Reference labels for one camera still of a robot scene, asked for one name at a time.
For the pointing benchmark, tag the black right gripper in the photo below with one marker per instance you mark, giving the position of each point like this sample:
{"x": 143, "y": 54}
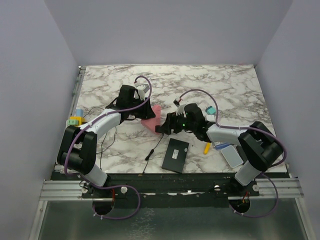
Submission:
{"x": 170, "y": 123}

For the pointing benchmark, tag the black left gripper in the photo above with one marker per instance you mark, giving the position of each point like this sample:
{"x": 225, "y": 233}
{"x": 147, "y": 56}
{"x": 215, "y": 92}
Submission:
{"x": 147, "y": 111}

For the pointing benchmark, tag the pink power strip socket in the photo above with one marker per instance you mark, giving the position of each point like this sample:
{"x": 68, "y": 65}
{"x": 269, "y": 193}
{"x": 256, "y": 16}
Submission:
{"x": 150, "y": 124}

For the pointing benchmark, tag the black adapter with cord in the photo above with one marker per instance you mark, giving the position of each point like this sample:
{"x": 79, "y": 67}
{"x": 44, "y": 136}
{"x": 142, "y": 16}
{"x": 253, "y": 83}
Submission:
{"x": 159, "y": 150}

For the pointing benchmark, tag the white usb charger plug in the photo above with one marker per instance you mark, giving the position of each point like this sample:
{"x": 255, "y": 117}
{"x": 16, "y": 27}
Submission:
{"x": 210, "y": 118}

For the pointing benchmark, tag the teal usb charger plug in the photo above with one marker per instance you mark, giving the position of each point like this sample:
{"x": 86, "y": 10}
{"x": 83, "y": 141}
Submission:
{"x": 211, "y": 110}

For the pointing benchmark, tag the yellow plug adapter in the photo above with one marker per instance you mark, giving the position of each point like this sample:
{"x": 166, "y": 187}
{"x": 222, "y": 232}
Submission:
{"x": 81, "y": 120}

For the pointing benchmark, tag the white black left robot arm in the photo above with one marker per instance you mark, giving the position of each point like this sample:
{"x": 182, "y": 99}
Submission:
{"x": 78, "y": 148}

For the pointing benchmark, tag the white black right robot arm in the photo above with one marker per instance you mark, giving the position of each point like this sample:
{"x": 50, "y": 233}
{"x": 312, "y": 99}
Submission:
{"x": 260, "y": 146}

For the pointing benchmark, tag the green plug adapter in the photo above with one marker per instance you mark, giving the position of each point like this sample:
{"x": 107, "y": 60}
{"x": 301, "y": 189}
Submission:
{"x": 72, "y": 122}

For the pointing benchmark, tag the black rectangular box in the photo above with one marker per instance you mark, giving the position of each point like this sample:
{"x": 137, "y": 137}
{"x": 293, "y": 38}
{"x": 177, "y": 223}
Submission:
{"x": 175, "y": 156}

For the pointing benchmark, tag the blue red screwdriver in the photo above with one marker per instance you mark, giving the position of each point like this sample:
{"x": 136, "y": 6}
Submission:
{"x": 221, "y": 146}

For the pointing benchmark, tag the white grey phone case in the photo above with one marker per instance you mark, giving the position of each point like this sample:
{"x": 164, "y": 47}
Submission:
{"x": 231, "y": 156}

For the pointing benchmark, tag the black flat plate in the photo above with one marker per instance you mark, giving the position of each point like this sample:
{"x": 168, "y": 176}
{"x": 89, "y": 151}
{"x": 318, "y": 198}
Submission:
{"x": 240, "y": 152}

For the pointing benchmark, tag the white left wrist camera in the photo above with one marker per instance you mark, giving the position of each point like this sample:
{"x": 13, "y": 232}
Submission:
{"x": 140, "y": 91}

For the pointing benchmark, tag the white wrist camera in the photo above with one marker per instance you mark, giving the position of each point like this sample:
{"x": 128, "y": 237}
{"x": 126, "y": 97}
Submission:
{"x": 180, "y": 110}
{"x": 140, "y": 91}

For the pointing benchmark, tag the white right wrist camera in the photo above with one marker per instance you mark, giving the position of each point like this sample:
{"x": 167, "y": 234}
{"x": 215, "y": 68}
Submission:
{"x": 180, "y": 110}

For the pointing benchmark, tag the yellow handled utility knife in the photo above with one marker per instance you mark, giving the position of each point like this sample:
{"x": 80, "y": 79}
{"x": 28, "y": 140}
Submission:
{"x": 207, "y": 148}

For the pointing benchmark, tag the aluminium frame rail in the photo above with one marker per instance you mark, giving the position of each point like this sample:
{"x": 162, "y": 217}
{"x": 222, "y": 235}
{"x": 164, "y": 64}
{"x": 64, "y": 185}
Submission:
{"x": 61, "y": 190}

